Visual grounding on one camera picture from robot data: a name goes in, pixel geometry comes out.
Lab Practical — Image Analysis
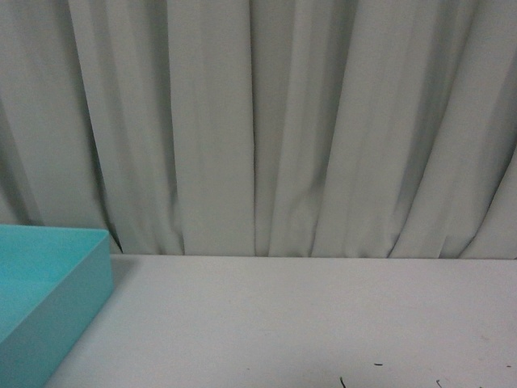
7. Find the white pleated curtain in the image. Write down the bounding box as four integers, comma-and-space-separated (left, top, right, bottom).
1, 1, 516, 259

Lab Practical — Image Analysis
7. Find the turquoise storage box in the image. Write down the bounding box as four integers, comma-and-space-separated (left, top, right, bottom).
1, 225, 114, 387

